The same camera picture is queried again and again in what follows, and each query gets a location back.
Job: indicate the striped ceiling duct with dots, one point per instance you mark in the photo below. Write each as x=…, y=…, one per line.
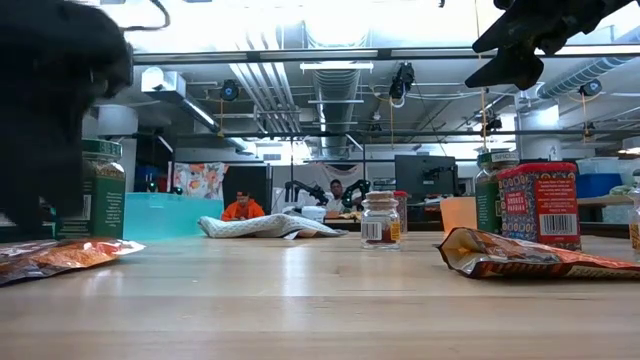
x=585, y=75

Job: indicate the white pot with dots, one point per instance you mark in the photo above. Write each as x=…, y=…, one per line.
x=314, y=213

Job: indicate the green-lid glass spice jar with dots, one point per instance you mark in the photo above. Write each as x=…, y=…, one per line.
x=487, y=200
x=107, y=200

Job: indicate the teal plastic bin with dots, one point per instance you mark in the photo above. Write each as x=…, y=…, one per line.
x=170, y=217

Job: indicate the background black robot arm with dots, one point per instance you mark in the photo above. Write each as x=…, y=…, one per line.
x=310, y=190
x=357, y=187

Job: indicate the black computer monitor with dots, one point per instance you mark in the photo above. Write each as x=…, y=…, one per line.
x=415, y=175

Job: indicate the white building column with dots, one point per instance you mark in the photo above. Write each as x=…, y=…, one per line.
x=540, y=135
x=117, y=130

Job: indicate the clear storage bin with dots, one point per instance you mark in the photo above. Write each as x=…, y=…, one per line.
x=600, y=165

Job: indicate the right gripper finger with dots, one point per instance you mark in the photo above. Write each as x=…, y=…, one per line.
x=510, y=32
x=520, y=70

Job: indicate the grey hanging sheet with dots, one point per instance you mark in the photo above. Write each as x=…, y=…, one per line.
x=310, y=172

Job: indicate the person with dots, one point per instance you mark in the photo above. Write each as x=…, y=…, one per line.
x=242, y=210
x=336, y=192

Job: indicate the orange foil spice packet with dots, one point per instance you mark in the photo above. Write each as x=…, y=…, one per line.
x=60, y=257
x=525, y=257

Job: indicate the white ceiling air unit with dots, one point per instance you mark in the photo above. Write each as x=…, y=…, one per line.
x=165, y=82

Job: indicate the black hanging ceiling camera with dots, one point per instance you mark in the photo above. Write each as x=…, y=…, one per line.
x=402, y=80

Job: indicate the floral hanging cloth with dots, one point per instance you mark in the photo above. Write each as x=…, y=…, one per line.
x=200, y=181

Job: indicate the orange plastic bin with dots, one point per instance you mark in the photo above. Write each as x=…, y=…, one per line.
x=457, y=215

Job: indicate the grey patterned cloth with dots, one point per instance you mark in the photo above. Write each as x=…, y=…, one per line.
x=260, y=227

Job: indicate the black partition panel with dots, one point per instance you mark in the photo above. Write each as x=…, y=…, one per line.
x=255, y=180

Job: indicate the blue storage bin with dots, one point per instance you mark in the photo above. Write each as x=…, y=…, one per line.
x=597, y=186

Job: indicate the silver round ceiling duct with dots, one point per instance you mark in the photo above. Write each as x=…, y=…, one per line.
x=336, y=85

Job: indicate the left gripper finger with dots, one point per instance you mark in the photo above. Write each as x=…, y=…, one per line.
x=35, y=175

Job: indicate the small cork-topped glass jar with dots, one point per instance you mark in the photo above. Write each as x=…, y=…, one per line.
x=380, y=225

